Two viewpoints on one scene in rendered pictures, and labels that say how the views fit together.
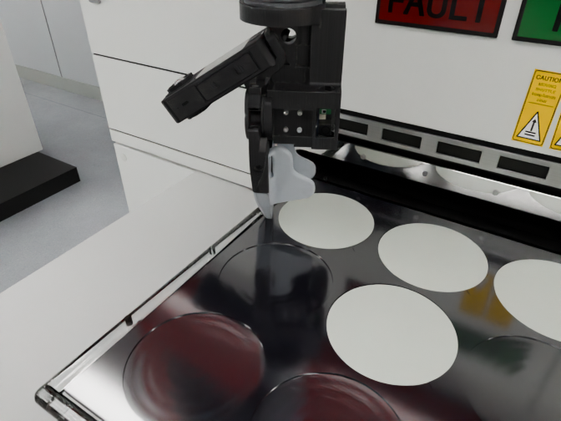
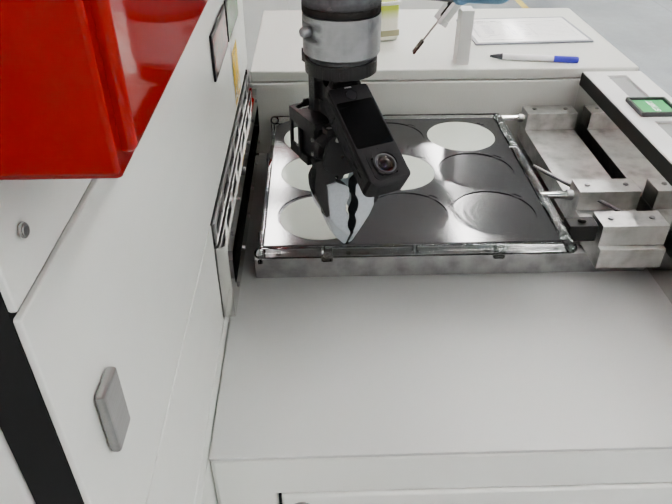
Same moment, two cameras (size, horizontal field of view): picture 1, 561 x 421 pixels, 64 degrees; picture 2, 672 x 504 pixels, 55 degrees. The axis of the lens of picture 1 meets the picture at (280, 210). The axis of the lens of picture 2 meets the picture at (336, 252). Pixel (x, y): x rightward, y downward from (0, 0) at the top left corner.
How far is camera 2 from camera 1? 92 cm
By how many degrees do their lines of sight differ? 93
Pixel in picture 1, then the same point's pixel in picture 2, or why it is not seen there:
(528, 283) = not seen: hidden behind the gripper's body
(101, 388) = (543, 230)
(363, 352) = (421, 174)
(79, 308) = (499, 376)
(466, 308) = not seen: hidden behind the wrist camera
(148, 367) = (515, 224)
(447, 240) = (297, 170)
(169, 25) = (169, 285)
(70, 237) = not seen: outside the picture
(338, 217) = (314, 212)
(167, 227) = (352, 397)
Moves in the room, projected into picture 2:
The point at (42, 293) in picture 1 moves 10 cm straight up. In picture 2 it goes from (519, 415) to (537, 342)
